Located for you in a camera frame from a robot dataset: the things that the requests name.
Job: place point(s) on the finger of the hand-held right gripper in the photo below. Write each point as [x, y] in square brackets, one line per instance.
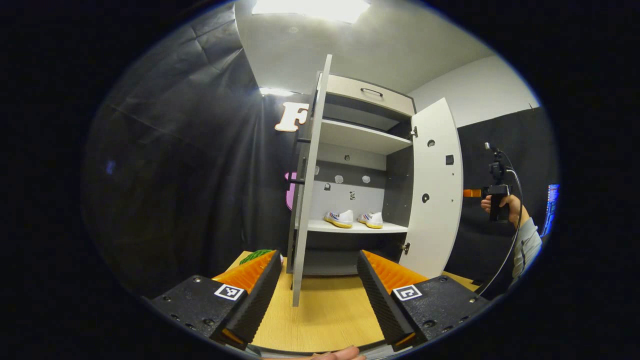
[472, 193]

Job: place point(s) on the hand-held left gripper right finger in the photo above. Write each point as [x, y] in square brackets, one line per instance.
[380, 300]

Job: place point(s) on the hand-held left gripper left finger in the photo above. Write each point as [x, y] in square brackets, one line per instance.
[260, 295]

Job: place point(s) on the white shoe cabinet door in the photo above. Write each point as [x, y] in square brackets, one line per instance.
[435, 225]
[307, 210]

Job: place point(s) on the white striped shoe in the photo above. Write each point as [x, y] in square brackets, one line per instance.
[340, 218]
[371, 220]

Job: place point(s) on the white grey shoe cabinet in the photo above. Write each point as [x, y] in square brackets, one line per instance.
[360, 137]

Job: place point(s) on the metal door hinge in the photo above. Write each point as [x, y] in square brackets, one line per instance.
[405, 247]

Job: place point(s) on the white cabinet drawer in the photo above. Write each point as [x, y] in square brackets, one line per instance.
[370, 97]

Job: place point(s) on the watermelon plush toy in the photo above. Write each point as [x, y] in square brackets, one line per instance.
[256, 255]

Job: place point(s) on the computer monitor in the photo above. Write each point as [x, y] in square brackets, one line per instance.
[551, 210]

